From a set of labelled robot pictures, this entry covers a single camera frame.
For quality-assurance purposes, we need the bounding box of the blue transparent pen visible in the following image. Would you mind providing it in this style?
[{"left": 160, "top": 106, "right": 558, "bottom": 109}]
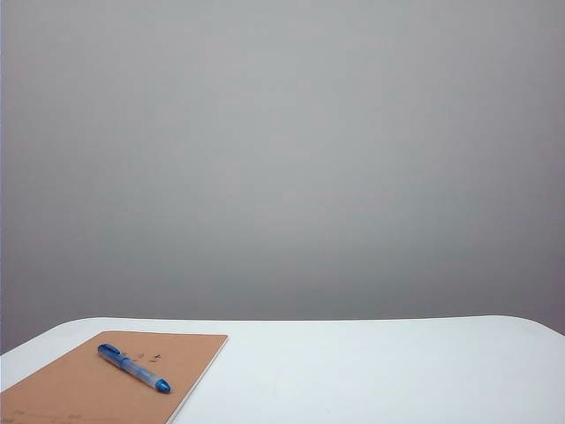
[{"left": 97, "top": 344, "right": 172, "bottom": 394}]

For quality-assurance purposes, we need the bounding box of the brown kraft notebook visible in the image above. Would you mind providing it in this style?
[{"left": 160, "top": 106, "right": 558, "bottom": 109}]
[{"left": 0, "top": 331, "right": 230, "bottom": 424}]

